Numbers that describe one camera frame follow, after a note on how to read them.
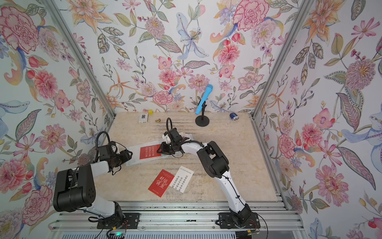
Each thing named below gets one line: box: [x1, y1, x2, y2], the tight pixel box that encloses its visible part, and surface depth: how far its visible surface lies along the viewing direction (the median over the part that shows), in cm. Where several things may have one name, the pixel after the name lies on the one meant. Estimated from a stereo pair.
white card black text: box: [169, 165, 195, 194], surface depth 90 cm
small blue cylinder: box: [229, 112, 240, 121], surface depth 120 cm
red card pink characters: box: [147, 169, 175, 198], surface depth 88 cm
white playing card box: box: [138, 113, 149, 124], surface depth 120 cm
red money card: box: [139, 144, 162, 160], surface depth 100 cm
